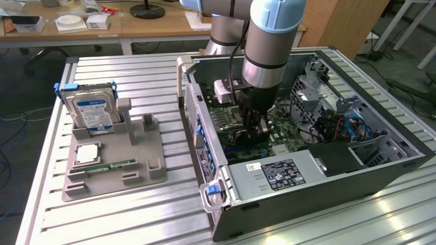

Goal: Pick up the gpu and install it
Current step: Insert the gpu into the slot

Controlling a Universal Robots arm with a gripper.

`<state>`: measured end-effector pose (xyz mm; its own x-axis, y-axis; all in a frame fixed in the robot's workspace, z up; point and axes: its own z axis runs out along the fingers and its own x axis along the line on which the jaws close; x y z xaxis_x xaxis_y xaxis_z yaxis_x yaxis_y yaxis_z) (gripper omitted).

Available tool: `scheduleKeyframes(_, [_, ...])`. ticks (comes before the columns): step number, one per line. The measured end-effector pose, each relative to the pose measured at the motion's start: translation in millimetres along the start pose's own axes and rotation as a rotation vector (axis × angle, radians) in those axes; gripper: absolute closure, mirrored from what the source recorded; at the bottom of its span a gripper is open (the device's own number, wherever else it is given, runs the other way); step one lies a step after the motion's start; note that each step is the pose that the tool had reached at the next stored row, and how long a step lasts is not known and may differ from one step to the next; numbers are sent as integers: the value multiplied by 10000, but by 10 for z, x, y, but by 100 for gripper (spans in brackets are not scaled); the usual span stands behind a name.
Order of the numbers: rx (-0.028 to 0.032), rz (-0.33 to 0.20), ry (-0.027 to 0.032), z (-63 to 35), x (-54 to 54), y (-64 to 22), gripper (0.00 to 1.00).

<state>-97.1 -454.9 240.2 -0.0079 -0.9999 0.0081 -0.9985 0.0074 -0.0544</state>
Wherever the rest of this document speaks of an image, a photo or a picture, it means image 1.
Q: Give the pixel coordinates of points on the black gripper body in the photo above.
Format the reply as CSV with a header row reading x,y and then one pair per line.
x,y
261,99

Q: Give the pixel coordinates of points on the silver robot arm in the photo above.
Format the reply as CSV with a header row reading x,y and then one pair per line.
x,y
268,51

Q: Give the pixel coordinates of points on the CPU socket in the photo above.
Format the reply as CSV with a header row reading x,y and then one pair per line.
x,y
233,114

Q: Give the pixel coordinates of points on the green motherboard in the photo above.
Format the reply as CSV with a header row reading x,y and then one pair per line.
x,y
285,132

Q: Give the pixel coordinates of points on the blue expansion slot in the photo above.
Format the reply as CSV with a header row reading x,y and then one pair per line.
x,y
228,149

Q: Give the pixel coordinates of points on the silver metal drive cage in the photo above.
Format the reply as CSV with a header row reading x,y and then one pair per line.
x,y
308,98

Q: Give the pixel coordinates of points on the grey power supply unit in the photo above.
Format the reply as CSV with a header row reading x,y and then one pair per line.
x,y
247,187

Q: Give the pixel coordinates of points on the blue case latch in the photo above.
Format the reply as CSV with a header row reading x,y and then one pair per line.
x,y
212,190

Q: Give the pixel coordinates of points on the black open PC case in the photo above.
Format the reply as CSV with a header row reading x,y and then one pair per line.
x,y
307,204

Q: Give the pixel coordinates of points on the grey disk bay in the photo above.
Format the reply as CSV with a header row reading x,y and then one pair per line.
x,y
371,146

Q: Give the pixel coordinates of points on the stack of papers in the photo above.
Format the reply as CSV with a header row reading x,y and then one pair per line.
x,y
195,23

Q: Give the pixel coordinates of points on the black power adapter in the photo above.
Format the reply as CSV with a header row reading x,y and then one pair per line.
x,y
375,56

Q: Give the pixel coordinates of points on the wooden cabinet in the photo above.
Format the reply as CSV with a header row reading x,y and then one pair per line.
x,y
347,25

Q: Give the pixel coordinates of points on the wooden desk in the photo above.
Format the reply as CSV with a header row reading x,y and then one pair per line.
x,y
153,26

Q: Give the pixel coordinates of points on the hard disk with blue carrier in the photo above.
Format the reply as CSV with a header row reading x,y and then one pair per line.
x,y
92,112

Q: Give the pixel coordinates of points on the green RAM stick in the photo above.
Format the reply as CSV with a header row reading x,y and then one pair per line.
x,y
105,166

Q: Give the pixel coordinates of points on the grey printed parts rack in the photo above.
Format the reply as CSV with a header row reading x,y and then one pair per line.
x,y
112,183

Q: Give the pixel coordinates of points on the silver CPU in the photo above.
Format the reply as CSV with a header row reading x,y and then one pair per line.
x,y
88,154

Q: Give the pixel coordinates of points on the black lamp base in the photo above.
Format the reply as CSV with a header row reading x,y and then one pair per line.
x,y
147,11

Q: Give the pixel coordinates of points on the red packet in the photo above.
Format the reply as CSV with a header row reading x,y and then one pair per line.
x,y
111,11

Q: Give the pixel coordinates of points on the small white box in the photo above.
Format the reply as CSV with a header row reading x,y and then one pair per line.
x,y
97,23

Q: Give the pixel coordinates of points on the white round plastic part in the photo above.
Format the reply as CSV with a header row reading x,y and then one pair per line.
x,y
69,24

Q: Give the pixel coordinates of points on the white and black box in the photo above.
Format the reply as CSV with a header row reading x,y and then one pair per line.
x,y
31,26

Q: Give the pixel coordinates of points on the grey cup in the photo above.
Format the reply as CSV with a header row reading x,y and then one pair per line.
x,y
49,3

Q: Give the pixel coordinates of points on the black chassis switch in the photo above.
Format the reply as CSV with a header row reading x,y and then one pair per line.
x,y
200,98

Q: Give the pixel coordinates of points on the white table frame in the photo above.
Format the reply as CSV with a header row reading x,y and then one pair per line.
x,y
425,59

